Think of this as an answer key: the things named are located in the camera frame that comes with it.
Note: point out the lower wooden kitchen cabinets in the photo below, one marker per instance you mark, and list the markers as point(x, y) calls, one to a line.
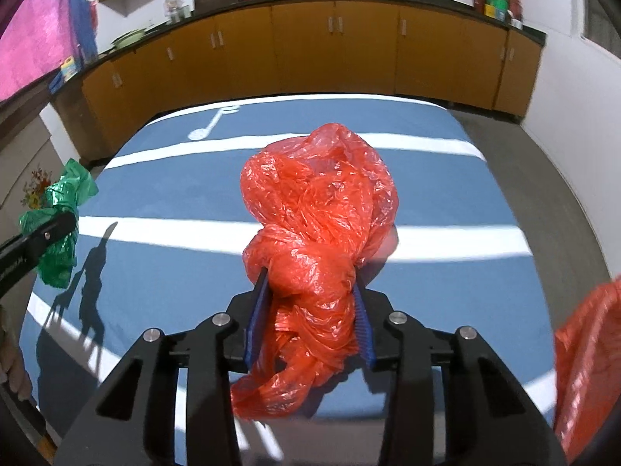
point(422, 49)

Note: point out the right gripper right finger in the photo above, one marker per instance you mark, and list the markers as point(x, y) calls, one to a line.
point(489, 419)

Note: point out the blue white striped tablecloth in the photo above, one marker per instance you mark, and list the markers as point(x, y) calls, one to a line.
point(160, 245)

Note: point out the barred window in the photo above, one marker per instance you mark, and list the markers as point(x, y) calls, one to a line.
point(598, 28)

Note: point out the person's left hand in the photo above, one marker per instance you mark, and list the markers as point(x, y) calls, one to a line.
point(13, 373)

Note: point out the orange plastic bag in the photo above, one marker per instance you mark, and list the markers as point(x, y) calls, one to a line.
point(326, 203)

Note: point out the red basket with liner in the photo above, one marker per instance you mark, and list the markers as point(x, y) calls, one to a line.
point(587, 361)

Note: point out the flower wall sticker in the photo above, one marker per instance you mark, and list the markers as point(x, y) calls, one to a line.
point(34, 189)

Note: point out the pink blue hanging cloth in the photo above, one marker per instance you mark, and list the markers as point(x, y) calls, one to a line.
point(41, 36)

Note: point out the green basin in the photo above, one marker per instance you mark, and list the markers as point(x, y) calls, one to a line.
point(129, 38)

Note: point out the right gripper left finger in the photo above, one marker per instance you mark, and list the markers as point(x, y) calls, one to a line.
point(130, 420)

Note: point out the green plastic bag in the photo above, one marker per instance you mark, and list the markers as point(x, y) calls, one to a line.
point(75, 187)

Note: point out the clear jar on counter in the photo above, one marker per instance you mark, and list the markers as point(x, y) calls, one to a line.
point(176, 10)

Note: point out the yellow detergent bottle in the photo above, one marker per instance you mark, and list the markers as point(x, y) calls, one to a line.
point(69, 68)

